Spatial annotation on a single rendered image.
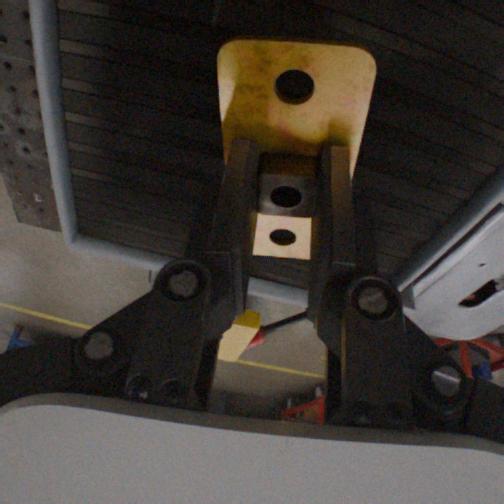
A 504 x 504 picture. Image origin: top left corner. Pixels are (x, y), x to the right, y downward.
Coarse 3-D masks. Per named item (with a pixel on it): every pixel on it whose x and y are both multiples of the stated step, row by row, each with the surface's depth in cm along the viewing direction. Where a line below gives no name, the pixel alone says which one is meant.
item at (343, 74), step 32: (224, 64) 9; (256, 64) 9; (288, 64) 9; (320, 64) 9; (352, 64) 9; (224, 96) 10; (256, 96) 10; (320, 96) 9; (352, 96) 9; (224, 128) 11; (256, 128) 11; (288, 128) 10; (320, 128) 10; (352, 128) 10; (288, 160) 11; (352, 160) 11; (288, 192) 12; (288, 224) 14; (288, 256) 15
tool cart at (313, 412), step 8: (320, 384) 377; (320, 392) 371; (288, 400) 419; (320, 400) 359; (288, 408) 412; (296, 408) 394; (304, 408) 379; (312, 408) 377; (320, 408) 354; (288, 416) 415; (296, 416) 412; (304, 416) 382; (312, 416) 376; (320, 416) 350; (320, 424) 346
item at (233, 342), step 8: (248, 312) 22; (256, 312) 22; (240, 320) 22; (248, 320) 22; (256, 320) 22; (232, 328) 22; (240, 328) 22; (248, 328) 22; (256, 328) 22; (224, 336) 23; (232, 336) 23; (240, 336) 22; (248, 336) 22; (224, 344) 24; (232, 344) 24; (240, 344) 23; (224, 352) 25; (232, 352) 25; (240, 352) 25; (232, 360) 26
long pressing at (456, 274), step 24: (480, 240) 36; (432, 264) 42; (456, 264) 40; (432, 288) 45; (456, 288) 44; (432, 312) 49; (456, 312) 49; (480, 312) 48; (456, 336) 54; (480, 336) 54
